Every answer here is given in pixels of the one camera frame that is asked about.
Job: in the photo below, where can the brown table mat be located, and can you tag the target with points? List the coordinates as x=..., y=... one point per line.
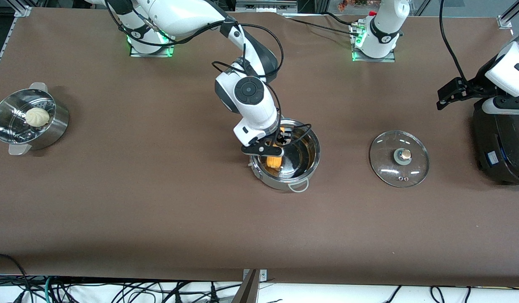
x=158, y=210

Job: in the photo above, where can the aluminium frame profile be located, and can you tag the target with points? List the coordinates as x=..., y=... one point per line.
x=509, y=17

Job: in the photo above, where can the grey metal box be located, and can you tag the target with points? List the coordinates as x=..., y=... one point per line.
x=265, y=5

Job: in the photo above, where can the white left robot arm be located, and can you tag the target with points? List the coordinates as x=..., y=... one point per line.
x=383, y=29

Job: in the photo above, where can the white steamed bun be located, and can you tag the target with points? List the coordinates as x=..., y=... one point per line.
x=37, y=117

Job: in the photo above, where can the steel steamer pot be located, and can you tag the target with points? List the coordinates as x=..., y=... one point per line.
x=59, y=122

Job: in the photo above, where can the black round appliance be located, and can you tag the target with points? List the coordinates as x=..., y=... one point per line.
x=503, y=143

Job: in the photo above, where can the metal table edge bracket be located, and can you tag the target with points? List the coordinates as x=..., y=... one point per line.
x=262, y=275

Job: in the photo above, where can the yellow corn cob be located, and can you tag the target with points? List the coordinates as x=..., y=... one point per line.
x=275, y=162

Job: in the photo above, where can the dark grey slanted bar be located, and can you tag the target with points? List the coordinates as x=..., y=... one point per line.
x=246, y=292

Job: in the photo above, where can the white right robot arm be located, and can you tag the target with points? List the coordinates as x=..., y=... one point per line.
x=179, y=17

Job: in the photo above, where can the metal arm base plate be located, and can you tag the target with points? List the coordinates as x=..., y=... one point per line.
x=158, y=54
x=368, y=59

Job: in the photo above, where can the glass pot lid with knob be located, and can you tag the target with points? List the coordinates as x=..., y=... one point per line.
x=399, y=158

